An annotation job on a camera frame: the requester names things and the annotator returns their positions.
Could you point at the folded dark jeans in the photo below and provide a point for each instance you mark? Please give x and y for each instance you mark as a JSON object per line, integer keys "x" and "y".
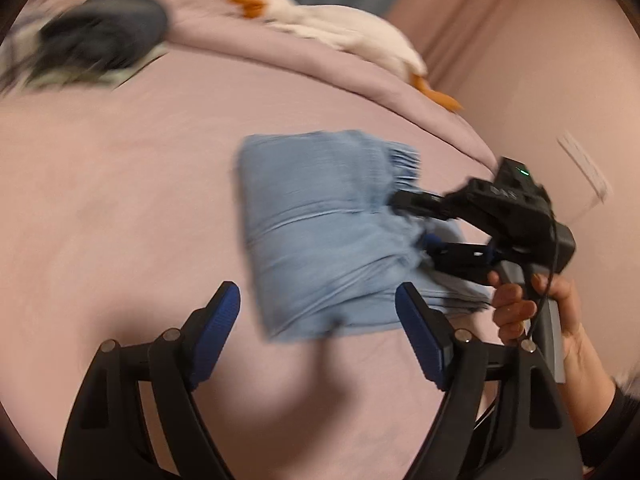
{"x": 105, "y": 30}

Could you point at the light green folded cloth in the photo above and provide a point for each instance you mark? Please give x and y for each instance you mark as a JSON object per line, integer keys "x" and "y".
{"x": 117, "y": 76}

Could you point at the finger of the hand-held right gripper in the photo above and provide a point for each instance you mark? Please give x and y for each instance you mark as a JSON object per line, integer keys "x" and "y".
{"x": 420, "y": 202}
{"x": 460, "y": 257}

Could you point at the person's right hand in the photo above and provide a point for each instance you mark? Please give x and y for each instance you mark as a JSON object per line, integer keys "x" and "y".
{"x": 515, "y": 315}

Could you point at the white wall outlet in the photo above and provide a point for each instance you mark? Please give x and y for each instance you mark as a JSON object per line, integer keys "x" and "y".
{"x": 585, "y": 165}

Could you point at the white goose plush toy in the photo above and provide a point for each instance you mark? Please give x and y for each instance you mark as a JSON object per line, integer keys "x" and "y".
{"x": 350, "y": 30}

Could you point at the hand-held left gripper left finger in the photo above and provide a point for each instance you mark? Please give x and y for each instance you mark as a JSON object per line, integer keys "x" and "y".
{"x": 215, "y": 330}

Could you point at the light blue pants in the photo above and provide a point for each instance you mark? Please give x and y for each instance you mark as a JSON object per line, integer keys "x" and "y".
{"x": 310, "y": 240}

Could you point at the person's right forearm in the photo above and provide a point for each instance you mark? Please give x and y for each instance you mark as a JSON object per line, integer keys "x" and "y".
{"x": 610, "y": 420}

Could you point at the pink curtain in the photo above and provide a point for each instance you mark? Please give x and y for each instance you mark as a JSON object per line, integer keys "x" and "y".
{"x": 450, "y": 20}

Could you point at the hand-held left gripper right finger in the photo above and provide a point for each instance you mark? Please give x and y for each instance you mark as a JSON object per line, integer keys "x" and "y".
{"x": 420, "y": 345}

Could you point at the pink-grey duvet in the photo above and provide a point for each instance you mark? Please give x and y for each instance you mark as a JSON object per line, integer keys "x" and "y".
{"x": 240, "y": 55}

